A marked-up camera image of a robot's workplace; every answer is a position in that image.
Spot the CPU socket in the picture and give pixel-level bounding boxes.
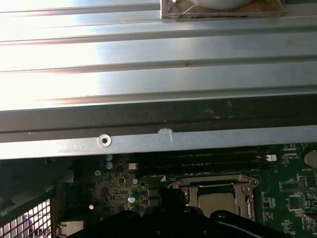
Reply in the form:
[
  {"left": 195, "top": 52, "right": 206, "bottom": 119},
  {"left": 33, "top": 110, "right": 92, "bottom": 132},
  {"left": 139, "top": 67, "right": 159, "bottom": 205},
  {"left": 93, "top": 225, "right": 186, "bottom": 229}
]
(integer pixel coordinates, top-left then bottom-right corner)
[{"left": 167, "top": 173, "right": 260, "bottom": 223}]

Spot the black and grey PC case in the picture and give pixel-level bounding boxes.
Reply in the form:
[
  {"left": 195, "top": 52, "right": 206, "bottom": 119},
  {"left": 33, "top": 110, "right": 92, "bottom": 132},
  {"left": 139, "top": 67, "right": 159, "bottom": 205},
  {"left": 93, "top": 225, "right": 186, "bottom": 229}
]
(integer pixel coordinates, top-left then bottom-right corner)
[{"left": 0, "top": 98, "right": 317, "bottom": 238}]

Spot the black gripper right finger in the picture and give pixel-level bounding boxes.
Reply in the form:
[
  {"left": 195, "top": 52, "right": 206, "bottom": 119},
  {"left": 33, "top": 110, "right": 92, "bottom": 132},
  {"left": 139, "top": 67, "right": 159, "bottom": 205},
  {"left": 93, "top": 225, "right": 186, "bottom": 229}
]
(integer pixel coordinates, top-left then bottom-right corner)
[{"left": 172, "top": 188, "right": 293, "bottom": 238}]

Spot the silver coin battery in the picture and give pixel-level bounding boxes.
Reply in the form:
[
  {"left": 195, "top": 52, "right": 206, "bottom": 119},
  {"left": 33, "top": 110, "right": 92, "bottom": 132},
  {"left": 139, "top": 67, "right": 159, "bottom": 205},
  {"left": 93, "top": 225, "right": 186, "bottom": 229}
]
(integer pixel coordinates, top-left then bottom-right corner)
[{"left": 304, "top": 151, "right": 317, "bottom": 168}]

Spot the RAM slot with white clips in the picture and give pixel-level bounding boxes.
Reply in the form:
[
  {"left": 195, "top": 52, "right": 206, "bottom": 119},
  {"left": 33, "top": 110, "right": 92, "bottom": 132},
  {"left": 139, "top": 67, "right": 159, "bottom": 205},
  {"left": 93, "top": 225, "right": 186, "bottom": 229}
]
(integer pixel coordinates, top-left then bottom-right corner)
[{"left": 128, "top": 154, "right": 277, "bottom": 170}]

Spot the RAM slot with black clips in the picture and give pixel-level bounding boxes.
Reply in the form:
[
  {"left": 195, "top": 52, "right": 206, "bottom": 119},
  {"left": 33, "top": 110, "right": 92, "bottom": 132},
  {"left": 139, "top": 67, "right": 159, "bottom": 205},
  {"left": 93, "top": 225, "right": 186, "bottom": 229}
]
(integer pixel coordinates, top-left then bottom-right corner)
[
  {"left": 137, "top": 162, "right": 268, "bottom": 176},
  {"left": 137, "top": 148, "right": 269, "bottom": 162}
]

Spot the green motherboard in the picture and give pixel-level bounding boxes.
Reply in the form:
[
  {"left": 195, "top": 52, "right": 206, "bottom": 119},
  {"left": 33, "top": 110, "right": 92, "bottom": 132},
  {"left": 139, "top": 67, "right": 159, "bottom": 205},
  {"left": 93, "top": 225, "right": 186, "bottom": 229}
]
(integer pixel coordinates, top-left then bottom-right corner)
[{"left": 83, "top": 141, "right": 317, "bottom": 238}]

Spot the silver CPU with green edge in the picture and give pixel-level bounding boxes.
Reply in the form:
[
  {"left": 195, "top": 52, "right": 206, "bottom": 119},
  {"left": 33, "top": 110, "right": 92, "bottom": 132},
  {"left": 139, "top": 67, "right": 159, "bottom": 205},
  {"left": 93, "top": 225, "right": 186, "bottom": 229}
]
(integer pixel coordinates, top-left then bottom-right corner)
[{"left": 198, "top": 192, "right": 239, "bottom": 215}]

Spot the metal wire locking lever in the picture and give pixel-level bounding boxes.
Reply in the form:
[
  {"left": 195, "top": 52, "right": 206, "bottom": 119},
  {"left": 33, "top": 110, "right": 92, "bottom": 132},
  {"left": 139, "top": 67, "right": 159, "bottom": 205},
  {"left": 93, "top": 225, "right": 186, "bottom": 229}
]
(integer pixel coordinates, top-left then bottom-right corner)
[{"left": 168, "top": 174, "right": 260, "bottom": 189}]

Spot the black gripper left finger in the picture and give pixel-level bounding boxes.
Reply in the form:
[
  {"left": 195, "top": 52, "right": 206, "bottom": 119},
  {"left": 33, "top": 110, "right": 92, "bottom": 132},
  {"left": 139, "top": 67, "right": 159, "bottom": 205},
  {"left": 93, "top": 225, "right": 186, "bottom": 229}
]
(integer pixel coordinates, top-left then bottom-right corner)
[{"left": 71, "top": 188, "right": 173, "bottom": 238}]

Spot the metal socket cover frame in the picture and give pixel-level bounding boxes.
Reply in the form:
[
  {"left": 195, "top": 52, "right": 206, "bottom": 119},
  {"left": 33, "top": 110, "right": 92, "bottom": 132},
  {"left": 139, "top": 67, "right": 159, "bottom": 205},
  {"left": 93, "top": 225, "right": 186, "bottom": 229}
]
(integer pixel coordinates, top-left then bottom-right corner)
[{"left": 182, "top": 182, "right": 256, "bottom": 222}]

